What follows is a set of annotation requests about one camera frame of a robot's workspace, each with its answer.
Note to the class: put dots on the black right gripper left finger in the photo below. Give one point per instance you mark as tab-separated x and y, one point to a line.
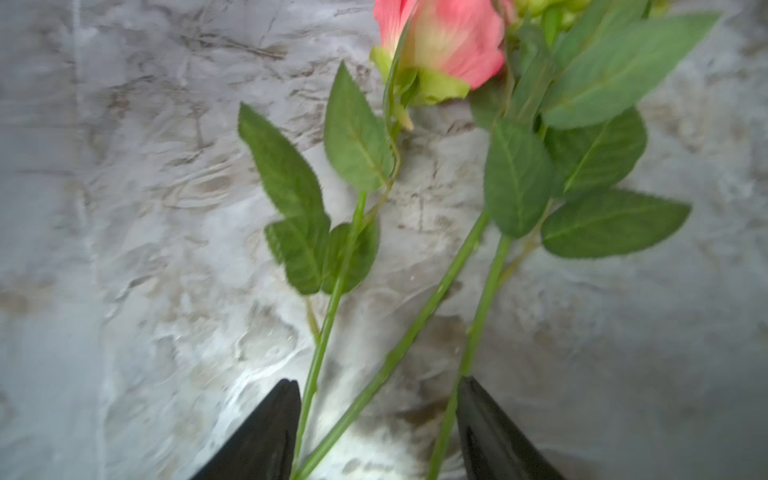
262	448

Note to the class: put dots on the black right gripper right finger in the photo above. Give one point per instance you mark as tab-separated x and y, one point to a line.
493	447

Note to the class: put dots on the pink rose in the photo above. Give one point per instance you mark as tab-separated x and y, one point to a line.
568	131
482	101
429	52

